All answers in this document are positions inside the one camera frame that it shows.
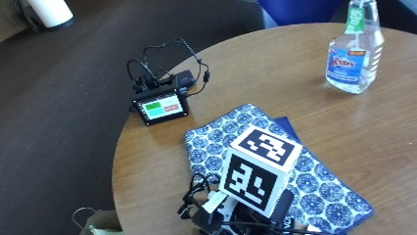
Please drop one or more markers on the white cube with black markers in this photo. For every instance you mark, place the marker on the white cube with black markers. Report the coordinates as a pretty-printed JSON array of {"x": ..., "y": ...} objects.
[{"x": 260, "y": 163}]

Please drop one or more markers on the small black display device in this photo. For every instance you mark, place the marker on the small black display device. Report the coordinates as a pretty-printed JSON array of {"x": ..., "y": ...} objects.
[{"x": 162, "y": 106}]

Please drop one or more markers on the white glove connector piece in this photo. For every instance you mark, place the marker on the white glove connector piece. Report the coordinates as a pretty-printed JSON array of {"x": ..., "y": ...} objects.
[{"x": 214, "y": 203}]

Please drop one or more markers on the clear spray bottle green neck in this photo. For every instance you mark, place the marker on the clear spray bottle green neck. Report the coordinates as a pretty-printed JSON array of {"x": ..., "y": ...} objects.
[{"x": 353, "y": 65}]

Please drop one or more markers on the blue patterned cloth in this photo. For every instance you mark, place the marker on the blue patterned cloth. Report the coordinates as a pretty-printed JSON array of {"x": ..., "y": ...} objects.
[{"x": 321, "y": 192}]

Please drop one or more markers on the blue chair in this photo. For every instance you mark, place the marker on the blue chair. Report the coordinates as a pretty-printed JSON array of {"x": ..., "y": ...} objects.
[{"x": 300, "y": 9}]

